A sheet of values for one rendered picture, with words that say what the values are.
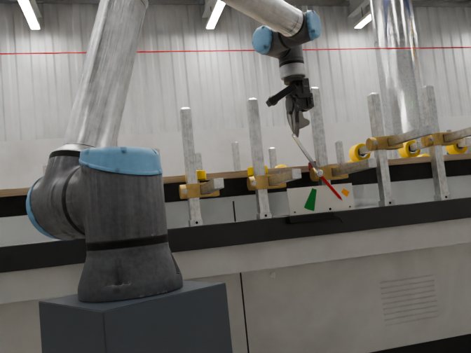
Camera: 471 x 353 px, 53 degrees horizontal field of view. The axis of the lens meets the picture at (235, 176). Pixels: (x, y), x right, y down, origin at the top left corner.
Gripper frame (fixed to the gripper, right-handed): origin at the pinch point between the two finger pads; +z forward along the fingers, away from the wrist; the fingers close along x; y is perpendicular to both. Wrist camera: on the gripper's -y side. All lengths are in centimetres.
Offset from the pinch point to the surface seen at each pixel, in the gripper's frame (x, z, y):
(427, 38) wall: 721, -309, 624
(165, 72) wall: 718, -253, 42
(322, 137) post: 6.2, 1.1, 13.1
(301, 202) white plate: 5.4, 24.3, 1.2
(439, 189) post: 7, 25, 61
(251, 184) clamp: 5.4, 16.1, -16.7
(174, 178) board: 27, 10, -41
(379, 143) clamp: 5.5, 5.4, 36.2
